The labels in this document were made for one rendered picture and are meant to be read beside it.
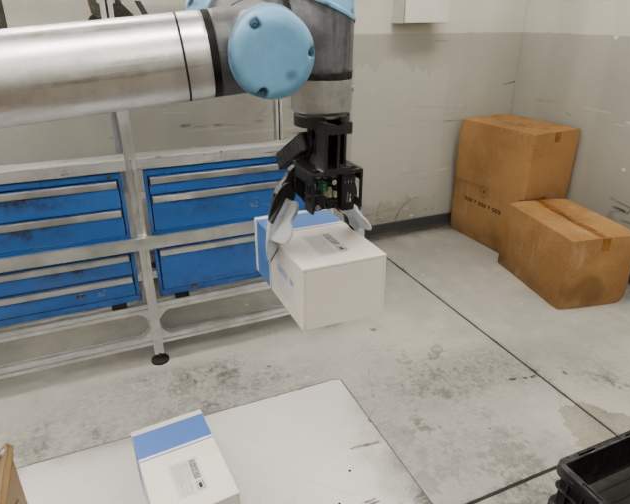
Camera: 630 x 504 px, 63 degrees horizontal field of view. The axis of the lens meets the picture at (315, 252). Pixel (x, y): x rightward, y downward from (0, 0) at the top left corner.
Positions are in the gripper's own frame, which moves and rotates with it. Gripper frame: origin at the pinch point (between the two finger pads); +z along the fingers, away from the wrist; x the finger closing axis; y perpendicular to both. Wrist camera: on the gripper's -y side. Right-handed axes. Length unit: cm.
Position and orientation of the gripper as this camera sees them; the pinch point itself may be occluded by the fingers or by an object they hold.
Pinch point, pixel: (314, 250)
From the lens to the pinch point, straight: 75.2
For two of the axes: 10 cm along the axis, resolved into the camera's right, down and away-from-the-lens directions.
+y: 4.0, 3.9, -8.3
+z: 0.0, 9.1, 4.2
